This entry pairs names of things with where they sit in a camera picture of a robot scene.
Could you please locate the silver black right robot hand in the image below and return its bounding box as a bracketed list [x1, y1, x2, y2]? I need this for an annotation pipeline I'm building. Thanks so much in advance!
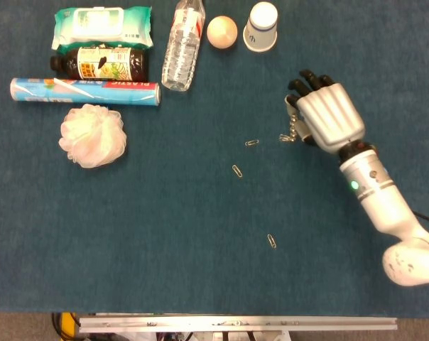
[284, 69, 366, 154]

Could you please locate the silver beaded magnetic rod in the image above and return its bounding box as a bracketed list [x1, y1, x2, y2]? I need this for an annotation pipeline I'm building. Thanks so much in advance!
[287, 112, 300, 143]

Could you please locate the white paper cup blue print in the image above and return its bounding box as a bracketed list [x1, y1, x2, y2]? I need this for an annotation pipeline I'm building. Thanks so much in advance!
[242, 1, 279, 53]

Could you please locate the cream white ball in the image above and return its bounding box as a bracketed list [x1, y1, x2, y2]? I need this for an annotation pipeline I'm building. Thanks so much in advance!
[206, 15, 239, 49]

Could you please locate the clear plastic water bottle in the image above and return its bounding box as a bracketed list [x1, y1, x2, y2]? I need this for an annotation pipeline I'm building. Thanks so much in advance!
[161, 0, 206, 92]

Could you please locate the teal felt table cloth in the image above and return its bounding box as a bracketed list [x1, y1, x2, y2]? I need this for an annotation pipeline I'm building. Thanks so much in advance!
[0, 0, 429, 319]

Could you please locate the blue plastic wrap roll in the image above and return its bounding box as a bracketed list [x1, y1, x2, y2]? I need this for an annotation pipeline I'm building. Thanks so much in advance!
[10, 77, 162, 107]

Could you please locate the dark brown sauce bottle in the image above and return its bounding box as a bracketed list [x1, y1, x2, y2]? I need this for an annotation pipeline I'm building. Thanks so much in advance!
[50, 44, 148, 82]

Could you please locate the white mesh bath sponge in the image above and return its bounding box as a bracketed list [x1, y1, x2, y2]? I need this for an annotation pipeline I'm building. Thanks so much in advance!
[58, 103, 128, 169]

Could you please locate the green white wet wipes pack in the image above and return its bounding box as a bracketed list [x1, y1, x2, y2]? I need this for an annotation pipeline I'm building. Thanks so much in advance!
[51, 6, 154, 50]

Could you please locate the yellow plastic part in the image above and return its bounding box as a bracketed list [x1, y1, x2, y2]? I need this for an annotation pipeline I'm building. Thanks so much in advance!
[60, 312, 77, 341]

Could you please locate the aluminium profile rail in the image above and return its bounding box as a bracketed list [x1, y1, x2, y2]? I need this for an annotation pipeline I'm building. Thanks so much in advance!
[78, 315, 398, 333]

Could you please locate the black cable bundle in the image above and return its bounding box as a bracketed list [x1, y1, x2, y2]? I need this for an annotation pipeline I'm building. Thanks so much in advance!
[50, 312, 65, 341]

